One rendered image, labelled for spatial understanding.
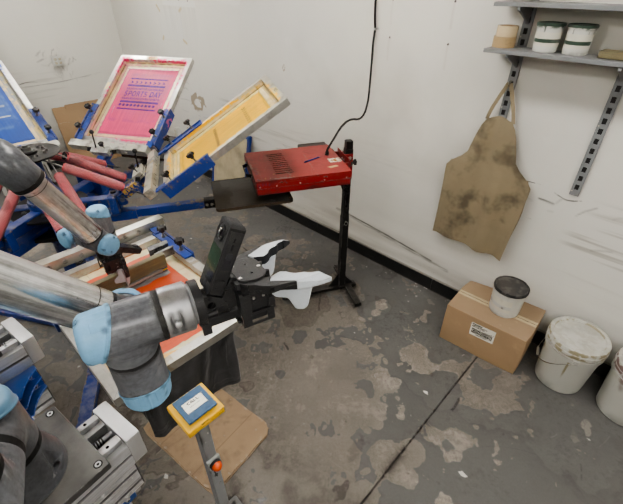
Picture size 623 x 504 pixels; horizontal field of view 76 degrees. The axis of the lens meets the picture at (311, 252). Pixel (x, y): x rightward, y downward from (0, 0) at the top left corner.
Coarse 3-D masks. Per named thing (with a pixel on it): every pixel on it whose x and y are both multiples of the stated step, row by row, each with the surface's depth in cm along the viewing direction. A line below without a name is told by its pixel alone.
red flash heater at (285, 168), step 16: (256, 160) 247; (272, 160) 247; (288, 160) 247; (304, 160) 247; (320, 160) 247; (336, 160) 247; (256, 176) 228; (272, 176) 228; (288, 176) 228; (304, 176) 228; (320, 176) 231; (336, 176) 234; (256, 192) 230; (272, 192) 229
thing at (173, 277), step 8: (144, 256) 190; (128, 264) 184; (176, 272) 179; (160, 280) 175; (168, 280) 175; (176, 280) 175; (184, 280) 175; (144, 288) 170; (152, 288) 170; (200, 328) 151; (184, 336) 148
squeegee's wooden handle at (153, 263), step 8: (152, 256) 172; (160, 256) 173; (136, 264) 168; (144, 264) 169; (152, 264) 172; (160, 264) 175; (136, 272) 168; (144, 272) 171; (152, 272) 174; (104, 280) 159; (112, 280) 161; (104, 288) 160; (112, 288) 163
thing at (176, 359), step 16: (144, 240) 194; (128, 256) 190; (176, 256) 187; (64, 272) 174; (80, 272) 176; (208, 336) 143; (224, 336) 148; (176, 352) 137; (192, 352) 139; (96, 368) 132; (176, 368) 136; (112, 384) 126; (112, 400) 124
